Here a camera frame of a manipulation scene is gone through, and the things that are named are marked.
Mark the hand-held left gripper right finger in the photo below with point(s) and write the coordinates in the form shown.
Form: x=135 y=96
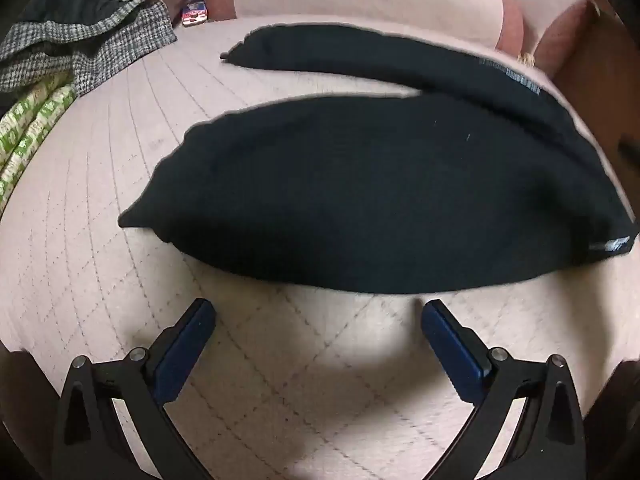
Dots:
x=452 y=355

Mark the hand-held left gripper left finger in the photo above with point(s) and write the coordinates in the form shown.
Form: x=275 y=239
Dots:
x=182 y=355

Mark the black pants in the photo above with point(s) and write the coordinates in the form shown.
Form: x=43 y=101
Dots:
x=375 y=185

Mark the pink quilted sofa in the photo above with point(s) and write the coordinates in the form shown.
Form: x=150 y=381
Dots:
x=300 y=360

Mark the green printed cloth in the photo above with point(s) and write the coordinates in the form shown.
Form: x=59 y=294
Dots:
x=30 y=130

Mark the houndstooth jacket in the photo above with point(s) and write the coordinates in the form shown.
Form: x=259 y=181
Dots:
x=75 y=45

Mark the red patterned packet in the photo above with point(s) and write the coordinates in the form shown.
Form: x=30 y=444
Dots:
x=194 y=14

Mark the pink brown back cushion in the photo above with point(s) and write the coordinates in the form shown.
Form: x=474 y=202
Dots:
x=550 y=15

